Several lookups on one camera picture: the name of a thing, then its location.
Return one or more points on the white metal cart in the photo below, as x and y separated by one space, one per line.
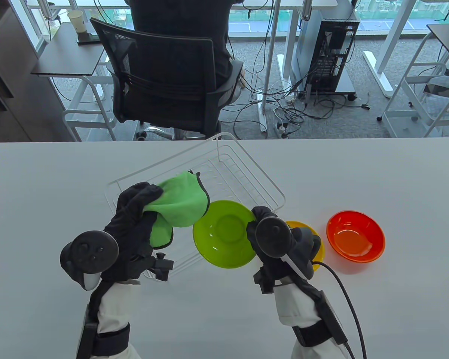
396 127

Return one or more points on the black tracking controller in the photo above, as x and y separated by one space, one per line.
89 250
273 235

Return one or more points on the black mesh office chair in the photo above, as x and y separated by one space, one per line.
164 67

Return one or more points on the black battery pack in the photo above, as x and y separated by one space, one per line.
85 336
333 318

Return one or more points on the dark flat pad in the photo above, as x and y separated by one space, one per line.
89 39

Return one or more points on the white paper cup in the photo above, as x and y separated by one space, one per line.
76 22

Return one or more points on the green plastic bowl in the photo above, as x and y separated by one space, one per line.
224 232

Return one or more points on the person's left hand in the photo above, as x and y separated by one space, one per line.
131 224

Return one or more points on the person's left forearm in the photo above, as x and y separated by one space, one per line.
116 306

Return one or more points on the green hand towel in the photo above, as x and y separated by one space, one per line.
179 198

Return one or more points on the white standing desk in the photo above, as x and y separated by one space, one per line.
394 33
291 41

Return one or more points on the gray wheeled computer stand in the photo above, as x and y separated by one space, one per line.
346 84

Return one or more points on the red plastic bowl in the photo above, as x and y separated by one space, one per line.
359 239

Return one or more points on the dark wooden cabinet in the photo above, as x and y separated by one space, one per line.
7 93

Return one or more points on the person's right hand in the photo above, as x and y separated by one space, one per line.
263 214

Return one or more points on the white power strip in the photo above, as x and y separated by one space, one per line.
281 129

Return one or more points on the dark top side table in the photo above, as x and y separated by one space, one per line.
67 56

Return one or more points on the yellow plastic bowl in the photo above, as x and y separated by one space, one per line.
299 224

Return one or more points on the black computer tower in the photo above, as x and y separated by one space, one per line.
333 56

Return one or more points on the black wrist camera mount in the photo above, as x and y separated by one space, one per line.
265 282
161 267

